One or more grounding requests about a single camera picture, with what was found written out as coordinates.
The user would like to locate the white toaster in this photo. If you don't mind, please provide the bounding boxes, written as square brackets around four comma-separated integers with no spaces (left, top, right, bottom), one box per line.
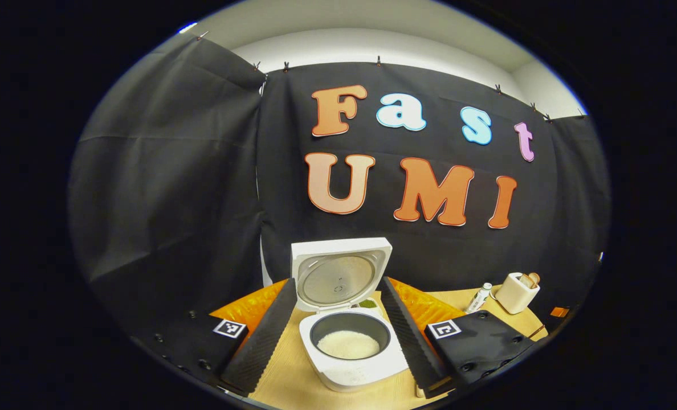
[495,272,541,315]

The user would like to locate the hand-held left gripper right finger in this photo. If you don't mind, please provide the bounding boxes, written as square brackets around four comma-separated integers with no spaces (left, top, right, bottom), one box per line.
[382,277,536,399]

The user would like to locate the white rice cooker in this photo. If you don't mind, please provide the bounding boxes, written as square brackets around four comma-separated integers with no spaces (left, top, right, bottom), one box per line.
[291,237,410,392]

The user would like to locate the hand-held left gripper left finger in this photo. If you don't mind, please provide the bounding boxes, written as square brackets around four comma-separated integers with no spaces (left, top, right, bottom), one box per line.
[130,278,298,398]

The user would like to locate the white drink bottle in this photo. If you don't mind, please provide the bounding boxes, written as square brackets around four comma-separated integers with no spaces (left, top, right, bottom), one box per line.
[465,282,493,314]

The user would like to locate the black backdrop cloth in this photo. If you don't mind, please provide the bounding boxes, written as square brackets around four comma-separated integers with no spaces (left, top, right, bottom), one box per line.
[68,34,611,342]

